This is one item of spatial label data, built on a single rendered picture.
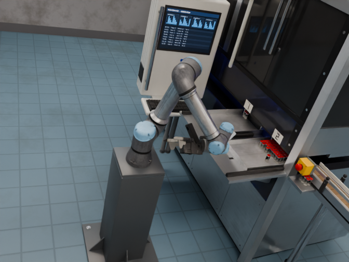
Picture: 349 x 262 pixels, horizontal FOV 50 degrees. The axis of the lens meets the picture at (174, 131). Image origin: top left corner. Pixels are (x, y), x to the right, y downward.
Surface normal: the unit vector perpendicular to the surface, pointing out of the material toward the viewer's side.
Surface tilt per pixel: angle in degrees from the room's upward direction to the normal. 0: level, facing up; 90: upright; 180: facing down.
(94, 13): 90
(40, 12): 90
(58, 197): 0
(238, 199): 90
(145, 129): 8
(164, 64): 90
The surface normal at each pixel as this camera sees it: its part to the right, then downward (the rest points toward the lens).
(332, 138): 0.37, 0.59
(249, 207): -0.90, 0.05
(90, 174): 0.22, -0.81
